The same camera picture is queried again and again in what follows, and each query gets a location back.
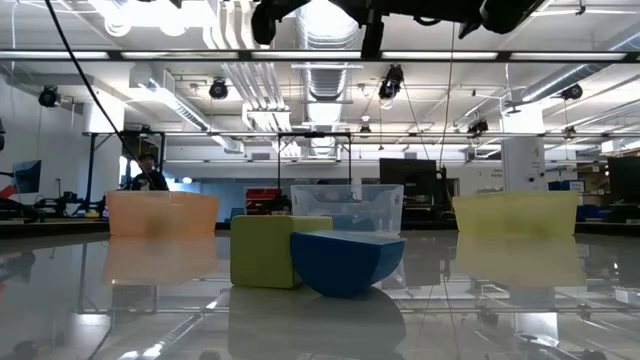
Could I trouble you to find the long thin black cable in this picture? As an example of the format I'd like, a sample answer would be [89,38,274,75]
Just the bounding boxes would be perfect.
[43,0,157,191]

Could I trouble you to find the blue computer monitor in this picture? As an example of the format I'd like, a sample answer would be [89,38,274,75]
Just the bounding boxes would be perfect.
[12,159,43,195]

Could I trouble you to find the black metal rig frame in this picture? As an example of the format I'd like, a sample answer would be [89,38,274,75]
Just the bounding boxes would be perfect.
[84,129,167,216]

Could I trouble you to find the blue half-cylinder foam block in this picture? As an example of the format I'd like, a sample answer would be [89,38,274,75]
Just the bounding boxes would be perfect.
[289,229,407,300]

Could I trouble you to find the orange translucent plastic bin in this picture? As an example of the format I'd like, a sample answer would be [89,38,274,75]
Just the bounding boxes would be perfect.
[105,190,221,237]

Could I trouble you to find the person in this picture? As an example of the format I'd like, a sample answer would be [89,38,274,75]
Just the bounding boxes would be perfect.
[130,152,170,192]

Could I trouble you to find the corrugated silver ventilation duct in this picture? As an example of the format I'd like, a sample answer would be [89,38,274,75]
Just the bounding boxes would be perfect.
[294,0,362,104]

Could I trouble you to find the yellow translucent plastic bin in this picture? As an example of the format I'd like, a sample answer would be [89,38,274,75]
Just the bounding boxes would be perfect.
[452,190,581,237]

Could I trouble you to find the clear plastic bin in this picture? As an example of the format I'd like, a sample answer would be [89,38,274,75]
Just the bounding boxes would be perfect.
[290,183,405,235]

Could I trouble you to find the blue storage bins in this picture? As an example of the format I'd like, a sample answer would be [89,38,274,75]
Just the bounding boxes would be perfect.
[547,179,585,192]

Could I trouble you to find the black aluminium table frame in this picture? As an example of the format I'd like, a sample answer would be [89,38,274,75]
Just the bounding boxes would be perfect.
[0,219,640,237]

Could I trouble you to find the big green foam block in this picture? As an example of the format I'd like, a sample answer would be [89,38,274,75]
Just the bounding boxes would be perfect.
[229,214,335,290]

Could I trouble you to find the red storage bins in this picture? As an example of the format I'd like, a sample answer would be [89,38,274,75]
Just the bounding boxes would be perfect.
[243,187,284,216]

